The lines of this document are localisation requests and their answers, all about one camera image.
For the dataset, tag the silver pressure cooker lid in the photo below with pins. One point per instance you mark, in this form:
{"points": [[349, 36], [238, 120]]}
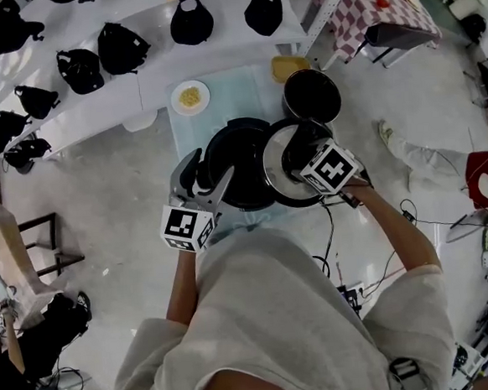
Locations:
{"points": [[276, 162]]}

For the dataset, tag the dark wooden chair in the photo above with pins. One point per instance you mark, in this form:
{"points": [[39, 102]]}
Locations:
{"points": [[57, 257]]}

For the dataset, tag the person's beige shirt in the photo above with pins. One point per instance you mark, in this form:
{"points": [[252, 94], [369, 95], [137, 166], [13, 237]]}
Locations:
{"points": [[278, 305]]}

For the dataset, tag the red fruit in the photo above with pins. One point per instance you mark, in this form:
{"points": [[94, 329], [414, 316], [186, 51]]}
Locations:
{"points": [[382, 1]]}

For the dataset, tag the black pressure cooker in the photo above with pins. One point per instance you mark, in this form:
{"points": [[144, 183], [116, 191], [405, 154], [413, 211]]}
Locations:
{"points": [[242, 169]]}

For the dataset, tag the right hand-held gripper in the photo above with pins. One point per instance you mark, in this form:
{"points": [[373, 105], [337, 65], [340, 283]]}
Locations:
{"points": [[330, 168]]}

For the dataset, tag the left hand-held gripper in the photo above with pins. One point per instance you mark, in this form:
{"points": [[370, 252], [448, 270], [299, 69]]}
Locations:
{"points": [[186, 226]]}

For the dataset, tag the person's right forearm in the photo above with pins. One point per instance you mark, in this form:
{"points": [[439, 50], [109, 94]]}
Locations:
{"points": [[394, 228]]}

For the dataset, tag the light blue table cloth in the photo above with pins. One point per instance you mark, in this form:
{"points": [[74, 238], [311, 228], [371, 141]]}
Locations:
{"points": [[230, 100]]}

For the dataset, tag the white plate with yellow food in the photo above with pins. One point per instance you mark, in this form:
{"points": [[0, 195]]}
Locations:
{"points": [[190, 97]]}

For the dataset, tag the black inner pot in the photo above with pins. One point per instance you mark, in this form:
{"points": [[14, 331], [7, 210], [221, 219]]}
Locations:
{"points": [[312, 96]]}

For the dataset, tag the white shelf unit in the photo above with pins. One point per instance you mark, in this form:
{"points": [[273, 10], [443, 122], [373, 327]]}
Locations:
{"points": [[141, 6]]}

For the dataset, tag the light wooden table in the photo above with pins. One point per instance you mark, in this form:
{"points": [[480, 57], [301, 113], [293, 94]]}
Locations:
{"points": [[9, 254]]}

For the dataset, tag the white perforated metal post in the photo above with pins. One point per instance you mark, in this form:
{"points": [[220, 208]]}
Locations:
{"points": [[324, 15]]}

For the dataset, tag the person's left forearm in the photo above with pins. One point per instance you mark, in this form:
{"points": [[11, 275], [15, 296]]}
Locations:
{"points": [[184, 287]]}

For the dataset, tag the table with checked cloth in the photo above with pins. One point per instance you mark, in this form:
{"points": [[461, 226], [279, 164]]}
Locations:
{"points": [[377, 24]]}

